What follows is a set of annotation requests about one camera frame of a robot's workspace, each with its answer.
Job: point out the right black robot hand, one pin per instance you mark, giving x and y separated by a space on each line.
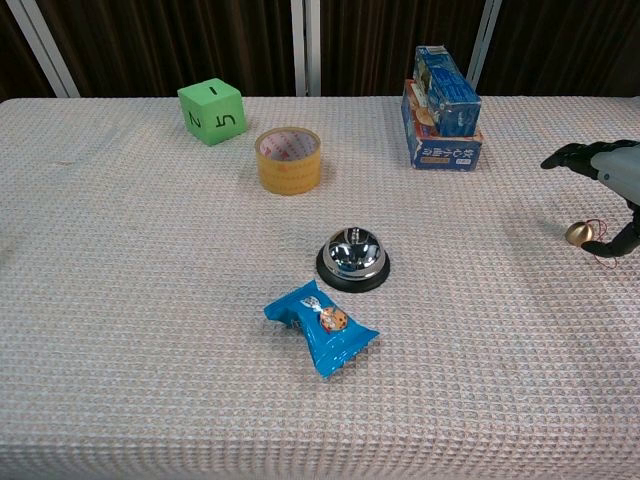
611 162

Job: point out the small brass bell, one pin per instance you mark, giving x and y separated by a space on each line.
578 232

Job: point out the chrome desk call bell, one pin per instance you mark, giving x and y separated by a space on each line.
353 256

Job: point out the large blue biscuit box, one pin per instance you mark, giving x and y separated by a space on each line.
440 150

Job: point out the small blue biscuit box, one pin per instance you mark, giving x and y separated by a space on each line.
447 92

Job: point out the yellow packing tape roll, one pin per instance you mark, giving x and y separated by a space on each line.
288 161

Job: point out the blue cookie snack packet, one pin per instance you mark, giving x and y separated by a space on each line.
322 330

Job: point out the beige waffle tablecloth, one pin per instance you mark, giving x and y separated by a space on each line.
300 310

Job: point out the green foam number cube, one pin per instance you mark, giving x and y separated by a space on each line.
212 111

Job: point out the dark brown curtain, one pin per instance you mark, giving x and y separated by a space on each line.
165 45

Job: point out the white metal frame post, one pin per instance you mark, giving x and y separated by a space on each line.
482 42
42 47
305 47

